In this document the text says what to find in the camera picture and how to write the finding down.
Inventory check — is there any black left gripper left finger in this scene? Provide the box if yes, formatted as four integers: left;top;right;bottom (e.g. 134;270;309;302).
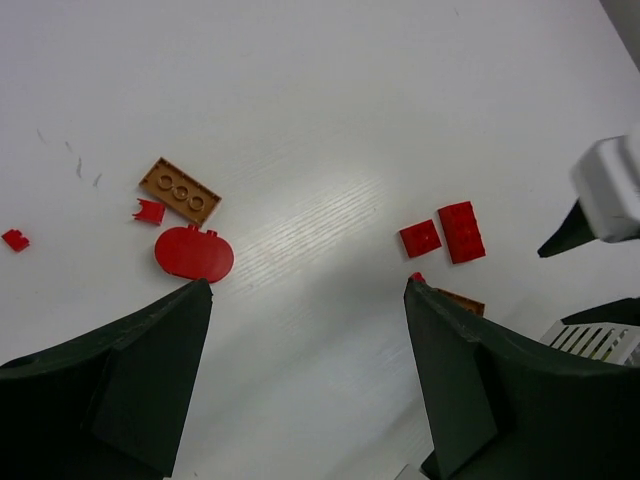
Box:
1;279;213;479

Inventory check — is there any red rectangular lego brick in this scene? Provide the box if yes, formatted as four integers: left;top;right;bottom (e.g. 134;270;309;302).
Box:
438;201;486;265

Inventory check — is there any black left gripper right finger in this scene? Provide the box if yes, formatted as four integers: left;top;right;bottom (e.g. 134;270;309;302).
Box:
404;277;639;479

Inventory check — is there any red square lego brick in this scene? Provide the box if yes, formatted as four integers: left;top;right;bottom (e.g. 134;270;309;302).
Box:
399;219;442;258

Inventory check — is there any white bin far right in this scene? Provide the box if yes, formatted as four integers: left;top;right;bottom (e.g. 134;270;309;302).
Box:
541;321;639;368

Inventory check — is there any orange brown lego brick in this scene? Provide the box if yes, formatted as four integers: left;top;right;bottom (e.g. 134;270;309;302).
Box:
139;157;221;226

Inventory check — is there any tiny red lego stud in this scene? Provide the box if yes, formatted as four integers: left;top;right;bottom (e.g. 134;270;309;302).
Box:
410;272;426;284

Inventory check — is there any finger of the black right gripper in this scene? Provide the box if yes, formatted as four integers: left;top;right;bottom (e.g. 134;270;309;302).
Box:
537;201;596;258

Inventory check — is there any tiny red lego far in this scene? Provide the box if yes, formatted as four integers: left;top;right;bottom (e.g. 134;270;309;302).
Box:
1;229;30;253

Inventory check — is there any small red lego cluster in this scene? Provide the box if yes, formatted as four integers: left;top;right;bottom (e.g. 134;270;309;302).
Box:
132;198;166;226

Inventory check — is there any black bin right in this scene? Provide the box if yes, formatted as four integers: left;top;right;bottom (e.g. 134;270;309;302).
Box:
561;297;640;327

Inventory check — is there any red round lego piece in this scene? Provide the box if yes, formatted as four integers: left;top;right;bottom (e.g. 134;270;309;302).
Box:
154;225;234;283

